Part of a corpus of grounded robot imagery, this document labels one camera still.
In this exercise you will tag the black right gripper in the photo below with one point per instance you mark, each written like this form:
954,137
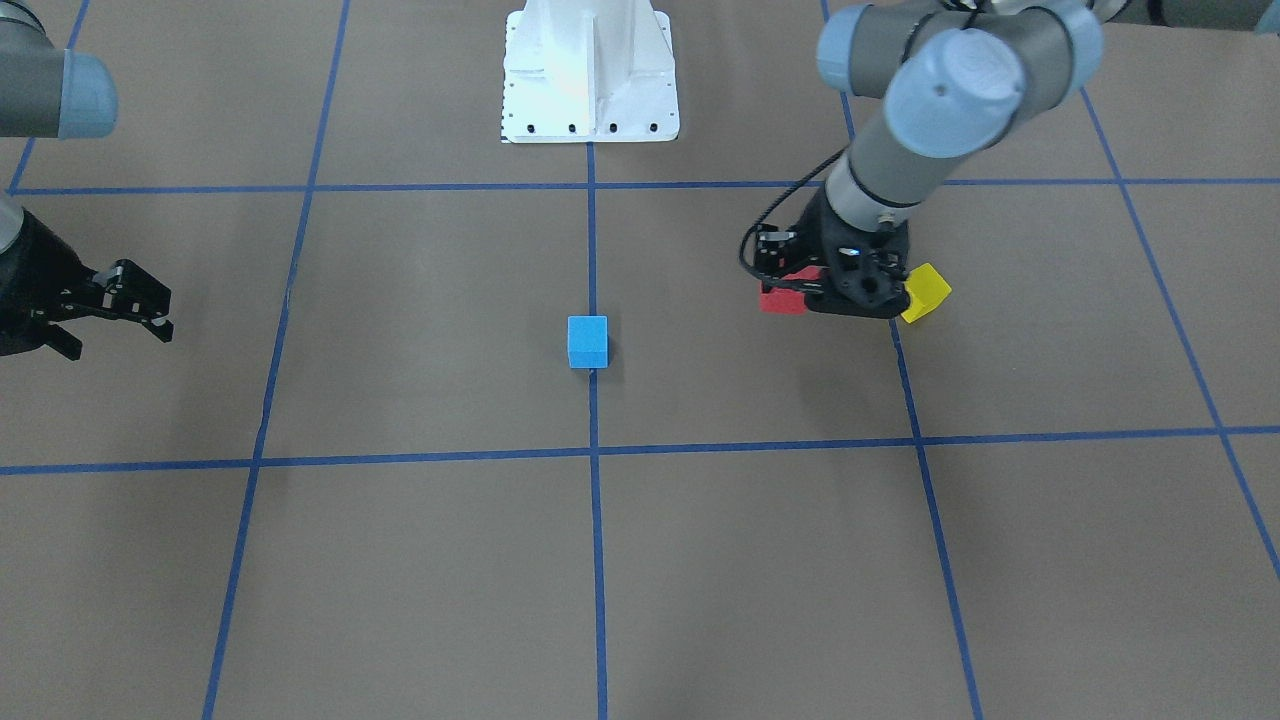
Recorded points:
28,285

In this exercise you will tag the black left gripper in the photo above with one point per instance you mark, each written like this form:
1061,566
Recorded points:
818,243

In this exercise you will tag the red wooden cube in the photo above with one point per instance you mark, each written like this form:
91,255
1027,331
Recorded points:
774,300

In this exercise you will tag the yellow wooden cube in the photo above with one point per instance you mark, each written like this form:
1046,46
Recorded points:
927,290

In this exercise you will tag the blue wooden cube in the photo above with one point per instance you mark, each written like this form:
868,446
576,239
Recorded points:
588,345

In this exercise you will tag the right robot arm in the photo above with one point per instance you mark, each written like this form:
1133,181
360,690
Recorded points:
52,92

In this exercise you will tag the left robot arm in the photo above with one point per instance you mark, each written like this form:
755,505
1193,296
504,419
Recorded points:
952,79

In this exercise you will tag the white metal mount base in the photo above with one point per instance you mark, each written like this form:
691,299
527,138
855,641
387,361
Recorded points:
589,72

